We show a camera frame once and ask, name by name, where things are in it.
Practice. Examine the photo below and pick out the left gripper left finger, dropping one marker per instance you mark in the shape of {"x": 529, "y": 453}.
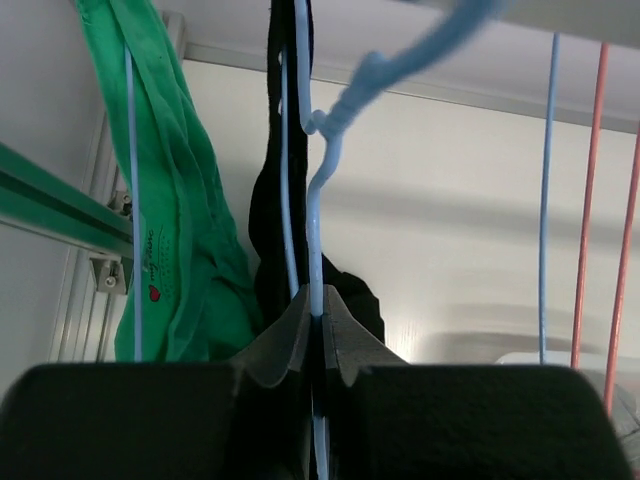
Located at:
{"x": 244, "y": 418}

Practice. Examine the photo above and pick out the light blue hanger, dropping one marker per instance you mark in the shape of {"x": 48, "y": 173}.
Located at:
{"x": 544, "y": 200}
{"x": 137, "y": 255}
{"x": 374, "y": 75}

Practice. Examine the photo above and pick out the grey tank top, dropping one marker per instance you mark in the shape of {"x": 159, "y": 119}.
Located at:
{"x": 624, "y": 411}

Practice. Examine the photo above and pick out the green tank top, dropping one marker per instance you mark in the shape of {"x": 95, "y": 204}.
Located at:
{"x": 196, "y": 300}

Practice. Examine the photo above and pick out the pink hanger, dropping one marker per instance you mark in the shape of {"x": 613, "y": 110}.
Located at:
{"x": 615, "y": 326}
{"x": 587, "y": 204}

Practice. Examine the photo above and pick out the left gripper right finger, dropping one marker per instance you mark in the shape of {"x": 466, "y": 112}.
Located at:
{"x": 388, "y": 419}

